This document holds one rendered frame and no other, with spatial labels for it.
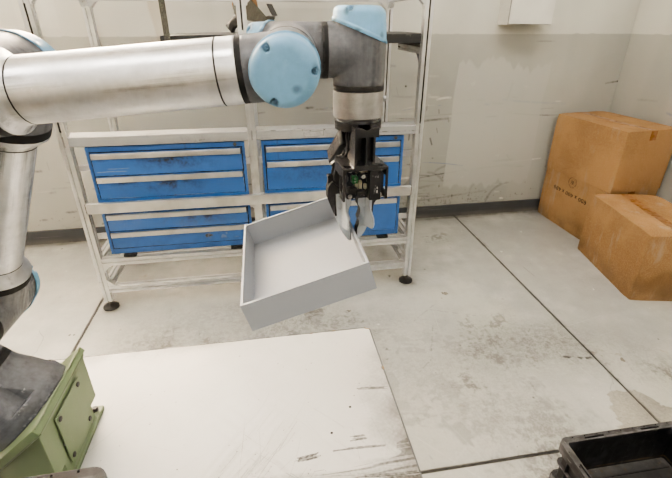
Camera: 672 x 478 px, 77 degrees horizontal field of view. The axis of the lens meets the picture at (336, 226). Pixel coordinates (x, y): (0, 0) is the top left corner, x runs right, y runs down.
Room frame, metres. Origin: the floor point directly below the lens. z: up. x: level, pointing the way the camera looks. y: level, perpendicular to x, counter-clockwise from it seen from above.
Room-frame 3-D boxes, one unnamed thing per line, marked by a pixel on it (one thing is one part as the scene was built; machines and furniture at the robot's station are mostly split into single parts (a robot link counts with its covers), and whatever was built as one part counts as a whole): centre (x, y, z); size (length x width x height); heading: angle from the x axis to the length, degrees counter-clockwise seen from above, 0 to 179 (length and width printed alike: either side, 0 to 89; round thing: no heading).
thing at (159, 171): (1.96, 0.80, 0.60); 0.72 x 0.03 x 0.56; 99
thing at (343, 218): (0.65, -0.02, 1.10); 0.06 x 0.03 x 0.09; 13
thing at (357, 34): (0.65, -0.03, 1.37); 0.09 x 0.08 x 0.11; 94
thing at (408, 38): (2.29, 0.19, 1.32); 1.20 x 0.45 x 0.06; 99
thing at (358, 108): (0.65, -0.04, 1.29); 0.08 x 0.08 x 0.05
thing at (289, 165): (2.09, 0.01, 0.60); 0.72 x 0.03 x 0.56; 99
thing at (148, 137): (2.05, 0.41, 0.91); 1.70 x 0.10 x 0.05; 99
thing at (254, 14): (2.25, 0.40, 1.44); 0.25 x 0.16 x 0.18; 99
